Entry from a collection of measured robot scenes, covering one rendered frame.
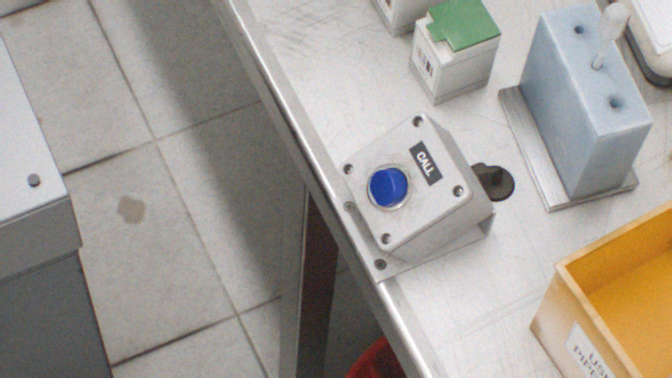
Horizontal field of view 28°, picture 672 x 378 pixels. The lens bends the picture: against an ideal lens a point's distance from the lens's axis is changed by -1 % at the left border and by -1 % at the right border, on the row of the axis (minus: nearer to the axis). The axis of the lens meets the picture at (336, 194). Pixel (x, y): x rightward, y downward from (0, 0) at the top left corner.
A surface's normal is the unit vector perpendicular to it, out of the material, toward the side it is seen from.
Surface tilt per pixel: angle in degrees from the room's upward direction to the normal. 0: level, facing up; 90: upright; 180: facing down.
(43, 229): 90
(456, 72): 90
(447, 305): 0
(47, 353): 90
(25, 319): 90
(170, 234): 0
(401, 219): 30
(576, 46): 0
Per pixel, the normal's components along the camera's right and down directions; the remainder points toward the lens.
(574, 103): -0.95, 0.25
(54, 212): 0.44, 0.80
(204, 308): 0.05, -0.47
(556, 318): -0.86, 0.43
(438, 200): -0.40, -0.22
